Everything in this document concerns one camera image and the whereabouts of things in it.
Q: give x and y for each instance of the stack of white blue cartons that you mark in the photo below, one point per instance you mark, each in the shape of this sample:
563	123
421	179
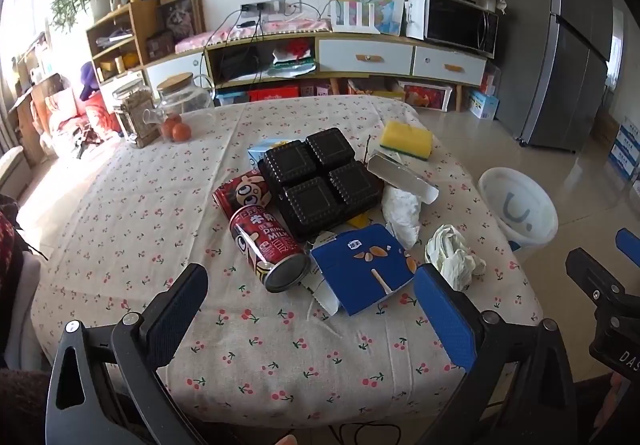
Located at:
627	152

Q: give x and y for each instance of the pink patterned mat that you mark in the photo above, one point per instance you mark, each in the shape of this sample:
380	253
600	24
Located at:
290	26

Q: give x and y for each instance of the white power strip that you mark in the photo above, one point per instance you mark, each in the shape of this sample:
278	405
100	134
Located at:
276	6

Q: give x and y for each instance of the glass jar with wooden frame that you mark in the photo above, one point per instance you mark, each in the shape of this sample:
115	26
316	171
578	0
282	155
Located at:
132	110

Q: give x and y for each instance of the framed raccoon picture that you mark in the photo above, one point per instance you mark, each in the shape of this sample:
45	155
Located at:
180	17

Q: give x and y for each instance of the light blue milk carton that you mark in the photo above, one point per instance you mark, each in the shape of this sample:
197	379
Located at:
260	151

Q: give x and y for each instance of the cherry print tablecloth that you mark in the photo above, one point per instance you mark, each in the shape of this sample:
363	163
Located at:
150	225

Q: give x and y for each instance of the black plastic tray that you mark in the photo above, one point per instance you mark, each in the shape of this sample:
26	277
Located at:
305	197

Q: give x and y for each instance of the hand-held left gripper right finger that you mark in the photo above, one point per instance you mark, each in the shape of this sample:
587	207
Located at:
445	315

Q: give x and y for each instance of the brown woven box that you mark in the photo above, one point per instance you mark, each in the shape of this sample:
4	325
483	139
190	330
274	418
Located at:
160	47

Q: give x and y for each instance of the red cushion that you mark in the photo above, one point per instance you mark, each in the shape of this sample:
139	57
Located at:
100	117

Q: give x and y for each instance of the white slotted rack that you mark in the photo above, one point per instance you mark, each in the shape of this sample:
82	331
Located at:
350	27

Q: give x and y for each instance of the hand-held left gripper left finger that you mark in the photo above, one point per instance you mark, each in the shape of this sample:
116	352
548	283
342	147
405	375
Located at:
180	305

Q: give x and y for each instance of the clear storage box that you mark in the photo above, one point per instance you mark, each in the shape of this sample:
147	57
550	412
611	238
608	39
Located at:
425	96

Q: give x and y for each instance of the white and blue box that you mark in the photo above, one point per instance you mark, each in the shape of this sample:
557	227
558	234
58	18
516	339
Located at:
484	105

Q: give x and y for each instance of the red gift box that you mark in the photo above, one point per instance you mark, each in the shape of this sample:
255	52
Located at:
275	94

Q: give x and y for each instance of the black microwave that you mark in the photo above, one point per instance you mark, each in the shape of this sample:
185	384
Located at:
460	25

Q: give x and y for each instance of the grey refrigerator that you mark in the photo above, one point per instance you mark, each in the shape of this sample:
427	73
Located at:
565	75

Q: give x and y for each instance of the purple cloth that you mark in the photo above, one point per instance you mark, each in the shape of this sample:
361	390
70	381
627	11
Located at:
89	80

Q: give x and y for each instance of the foil-lined carton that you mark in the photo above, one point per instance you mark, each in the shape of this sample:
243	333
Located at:
400	172

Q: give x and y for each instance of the red cartoon drink can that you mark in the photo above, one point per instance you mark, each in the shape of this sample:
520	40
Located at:
255	240
240	190

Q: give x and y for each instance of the brown cardboard box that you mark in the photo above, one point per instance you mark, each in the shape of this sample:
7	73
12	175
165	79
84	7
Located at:
606	129

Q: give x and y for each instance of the red and green cloths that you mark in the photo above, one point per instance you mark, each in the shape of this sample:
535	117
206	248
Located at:
292	57

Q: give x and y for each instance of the white and wood cabinet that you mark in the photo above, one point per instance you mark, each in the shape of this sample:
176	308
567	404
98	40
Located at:
370	57

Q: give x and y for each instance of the map print bag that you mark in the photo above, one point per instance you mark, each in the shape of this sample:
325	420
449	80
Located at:
385	7

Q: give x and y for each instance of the white paper bag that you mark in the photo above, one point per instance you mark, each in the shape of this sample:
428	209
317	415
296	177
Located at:
415	17

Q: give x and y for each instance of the yellow sponge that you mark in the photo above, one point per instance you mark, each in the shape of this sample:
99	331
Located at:
405	137

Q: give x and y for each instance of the tangerine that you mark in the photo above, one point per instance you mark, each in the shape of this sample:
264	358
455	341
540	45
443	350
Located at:
182	132
170	122

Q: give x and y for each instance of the pink patterned boxes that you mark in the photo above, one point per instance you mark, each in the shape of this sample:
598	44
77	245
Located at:
315	89

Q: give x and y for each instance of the white plastic bag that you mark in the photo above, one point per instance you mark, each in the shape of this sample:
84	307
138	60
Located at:
400	212

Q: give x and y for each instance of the wooden shelf unit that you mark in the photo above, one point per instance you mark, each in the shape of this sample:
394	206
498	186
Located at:
140	12

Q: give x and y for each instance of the blue snack box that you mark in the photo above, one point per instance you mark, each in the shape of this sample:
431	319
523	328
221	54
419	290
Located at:
360	270

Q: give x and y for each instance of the white tissue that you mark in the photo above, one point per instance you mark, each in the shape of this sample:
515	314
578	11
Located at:
450	255

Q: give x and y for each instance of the glass jar with tomatoes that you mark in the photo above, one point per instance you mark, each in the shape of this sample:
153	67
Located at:
185	100

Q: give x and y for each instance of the white plastic bin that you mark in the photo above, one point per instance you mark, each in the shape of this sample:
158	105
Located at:
520	225

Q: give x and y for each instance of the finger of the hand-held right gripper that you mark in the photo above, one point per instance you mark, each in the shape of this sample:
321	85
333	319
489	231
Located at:
595	280
631	247

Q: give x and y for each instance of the printed snack carton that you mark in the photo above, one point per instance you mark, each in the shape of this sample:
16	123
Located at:
372	89

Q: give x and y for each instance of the blue plastic container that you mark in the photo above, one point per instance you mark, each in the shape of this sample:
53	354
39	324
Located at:
231	99

